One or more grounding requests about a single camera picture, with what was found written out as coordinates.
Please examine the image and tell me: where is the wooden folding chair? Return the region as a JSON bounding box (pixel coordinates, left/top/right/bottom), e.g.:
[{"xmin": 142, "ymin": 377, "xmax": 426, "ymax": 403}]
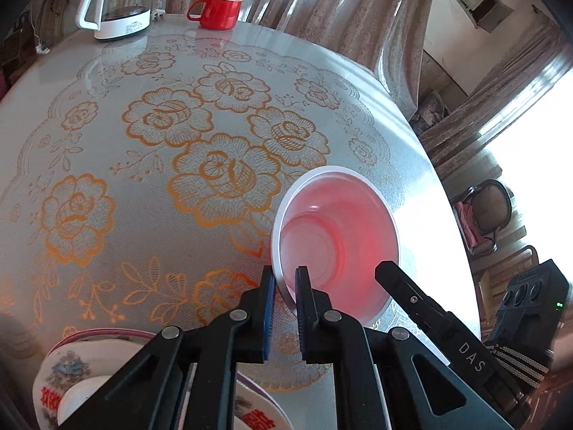
[{"xmin": 38, "ymin": 0, "xmax": 73, "ymax": 46}]

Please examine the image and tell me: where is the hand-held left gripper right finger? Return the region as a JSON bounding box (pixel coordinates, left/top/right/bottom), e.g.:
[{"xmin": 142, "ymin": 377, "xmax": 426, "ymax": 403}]
[{"xmin": 293, "ymin": 266, "xmax": 515, "ymax": 430}]

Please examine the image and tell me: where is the red mug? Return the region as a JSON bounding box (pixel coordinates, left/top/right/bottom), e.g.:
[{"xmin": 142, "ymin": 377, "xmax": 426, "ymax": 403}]
[{"xmin": 187, "ymin": 0, "xmax": 243, "ymax": 30}]

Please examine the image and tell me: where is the decorated ceramic bowl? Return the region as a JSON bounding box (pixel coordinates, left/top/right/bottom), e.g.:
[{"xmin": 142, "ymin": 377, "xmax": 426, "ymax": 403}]
[{"xmin": 33, "ymin": 328, "xmax": 289, "ymax": 430}]

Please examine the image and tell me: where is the small white floral plate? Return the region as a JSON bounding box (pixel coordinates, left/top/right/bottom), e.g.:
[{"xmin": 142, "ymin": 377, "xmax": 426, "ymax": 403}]
[{"xmin": 57, "ymin": 375, "xmax": 124, "ymax": 430}]

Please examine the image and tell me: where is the lace-patterned tablecloth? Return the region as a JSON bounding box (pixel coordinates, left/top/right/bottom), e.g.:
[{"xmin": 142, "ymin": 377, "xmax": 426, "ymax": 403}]
[{"xmin": 0, "ymin": 11, "xmax": 482, "ymax": 430}]

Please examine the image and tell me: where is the red plastic bowl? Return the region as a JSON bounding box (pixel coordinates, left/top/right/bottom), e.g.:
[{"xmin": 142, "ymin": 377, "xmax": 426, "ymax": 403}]
[{"xmin": 270, "ymin": 166, "xmax": 401, "ymax": 329}]

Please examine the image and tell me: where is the glass electric kettle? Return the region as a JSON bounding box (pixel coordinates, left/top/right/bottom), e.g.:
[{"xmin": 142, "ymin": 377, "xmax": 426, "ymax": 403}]
[{"xmin": 75, "ymin": 0, "xmax": 159, "ymax": 41}]

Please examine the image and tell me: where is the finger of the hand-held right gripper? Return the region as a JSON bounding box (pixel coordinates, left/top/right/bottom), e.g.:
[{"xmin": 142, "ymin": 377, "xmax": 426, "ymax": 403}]
[{"xmin": 375, "ymin": 261, "xmax": 455, "ymax": 345}]

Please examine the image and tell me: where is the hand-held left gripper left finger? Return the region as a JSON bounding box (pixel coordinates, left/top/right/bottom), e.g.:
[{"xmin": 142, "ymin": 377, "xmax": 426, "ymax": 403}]
[{"xmin": 58, "ymin": 265, "xmax": 277, "ymax": 430}]

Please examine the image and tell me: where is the dark patterned bag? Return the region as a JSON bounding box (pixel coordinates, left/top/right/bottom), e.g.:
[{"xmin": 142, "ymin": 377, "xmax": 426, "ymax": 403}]
[{"xmin": 412, "ymin": 91, "xmax": 451, "ymax": 134}]

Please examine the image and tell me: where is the white plate with red print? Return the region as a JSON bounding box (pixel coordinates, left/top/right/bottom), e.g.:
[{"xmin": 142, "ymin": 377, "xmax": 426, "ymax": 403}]
[{"xmin": 38, "ymin": 335, "xmax": 283, "ymax": 430}]

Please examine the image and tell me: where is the wooden chair with pink cloth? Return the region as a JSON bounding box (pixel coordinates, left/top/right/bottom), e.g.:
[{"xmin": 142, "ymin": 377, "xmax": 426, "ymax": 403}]
[{"xmin": 453, "ymin": 179, "xmax": 514, "ymax": 257}]

